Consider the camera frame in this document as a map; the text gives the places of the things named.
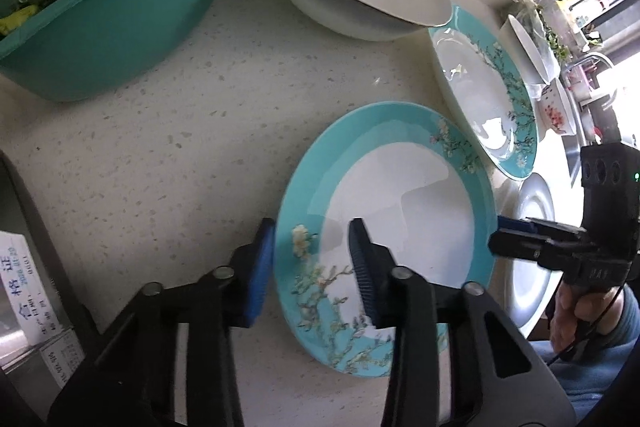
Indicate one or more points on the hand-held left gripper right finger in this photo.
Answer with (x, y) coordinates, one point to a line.
(361, 267)

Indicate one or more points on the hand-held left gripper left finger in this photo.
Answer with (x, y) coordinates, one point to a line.
(262, 267)

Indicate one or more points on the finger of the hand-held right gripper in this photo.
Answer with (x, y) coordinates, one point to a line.
(512, 223)
(515, 244)

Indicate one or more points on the round teal floral plate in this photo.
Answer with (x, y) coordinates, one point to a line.
(400, 187)

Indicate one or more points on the pink floral bowl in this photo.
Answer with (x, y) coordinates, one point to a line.
(555, 114)

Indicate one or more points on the small white bowl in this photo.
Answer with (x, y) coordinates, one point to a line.
(527, 47)

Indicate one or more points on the person's right forearm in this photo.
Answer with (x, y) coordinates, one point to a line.
(627, 317)

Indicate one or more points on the person's right hand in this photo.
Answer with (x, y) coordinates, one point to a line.
(575, 312)

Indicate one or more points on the white plate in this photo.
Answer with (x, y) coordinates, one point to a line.
(532, 252)

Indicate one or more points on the oval teal floral plate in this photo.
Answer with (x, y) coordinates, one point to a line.
(475, 92)

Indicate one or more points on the person's blue clothing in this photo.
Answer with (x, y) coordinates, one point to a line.
(585, 382)

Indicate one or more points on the chrome faucet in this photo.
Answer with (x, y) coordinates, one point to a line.
(590, 59)

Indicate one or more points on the bag of green sprouts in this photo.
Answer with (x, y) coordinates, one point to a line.
(547, 27)

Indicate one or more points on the stainless steel pot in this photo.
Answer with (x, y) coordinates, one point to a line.
(30, 307)

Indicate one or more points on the teal plastic basin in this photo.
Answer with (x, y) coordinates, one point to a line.
(125, 42)

